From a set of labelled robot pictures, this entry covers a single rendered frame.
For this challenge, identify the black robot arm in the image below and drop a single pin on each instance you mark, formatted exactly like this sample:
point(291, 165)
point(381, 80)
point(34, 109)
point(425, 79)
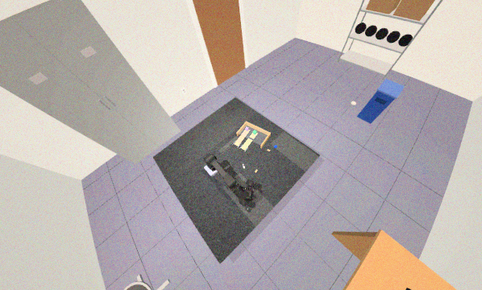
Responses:
point(230, 181)

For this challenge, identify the pale yellow strip with cyan dots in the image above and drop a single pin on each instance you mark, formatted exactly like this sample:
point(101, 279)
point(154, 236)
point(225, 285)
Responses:
point(247, 143)

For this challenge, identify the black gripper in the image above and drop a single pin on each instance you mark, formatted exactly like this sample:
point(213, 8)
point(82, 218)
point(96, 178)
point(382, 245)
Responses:
point(249, 184)

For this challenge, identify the cream speckled strip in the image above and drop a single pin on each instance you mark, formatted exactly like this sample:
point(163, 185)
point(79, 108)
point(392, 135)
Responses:
point(239, 140)

